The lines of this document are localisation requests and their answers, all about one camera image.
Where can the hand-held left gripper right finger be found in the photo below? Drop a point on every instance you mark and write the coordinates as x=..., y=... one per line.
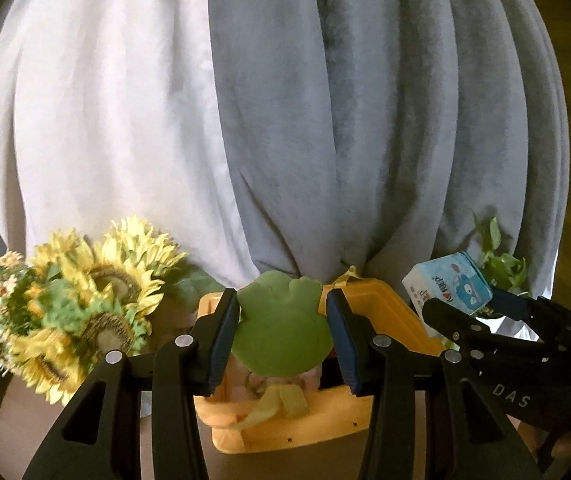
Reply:
x=348, y=345

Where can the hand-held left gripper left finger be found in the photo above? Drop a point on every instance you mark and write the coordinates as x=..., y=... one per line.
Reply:
x=220, y=345

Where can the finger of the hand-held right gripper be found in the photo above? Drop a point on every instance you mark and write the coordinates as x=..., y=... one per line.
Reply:
x=453, y=320
x=510, y=305

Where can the blue white tissue pack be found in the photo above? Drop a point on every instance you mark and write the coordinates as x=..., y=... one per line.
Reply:
x=445, y=280

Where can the yellow plastic storage bin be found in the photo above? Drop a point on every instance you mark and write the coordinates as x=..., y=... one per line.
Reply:
x=390, y=320

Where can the green plush toy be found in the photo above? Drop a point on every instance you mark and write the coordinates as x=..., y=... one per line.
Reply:
x=280, y=320

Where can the green leafy plant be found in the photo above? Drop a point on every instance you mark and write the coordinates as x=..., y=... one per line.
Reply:
x=503, y=262

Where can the yellow ribbon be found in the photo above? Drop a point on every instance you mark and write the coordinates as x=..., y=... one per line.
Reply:
x=348, y=276
x=285, y=400

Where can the artificial sunflower bouquet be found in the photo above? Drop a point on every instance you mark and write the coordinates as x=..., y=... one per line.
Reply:
x=110, y=290

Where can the grey curtain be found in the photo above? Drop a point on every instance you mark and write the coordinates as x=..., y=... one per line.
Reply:
x=390, y=135

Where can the small dried flower bunch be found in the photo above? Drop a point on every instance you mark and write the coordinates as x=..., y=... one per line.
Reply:
x=3, y=275

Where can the white curtain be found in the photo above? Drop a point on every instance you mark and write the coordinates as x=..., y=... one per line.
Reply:
x=105, y=125

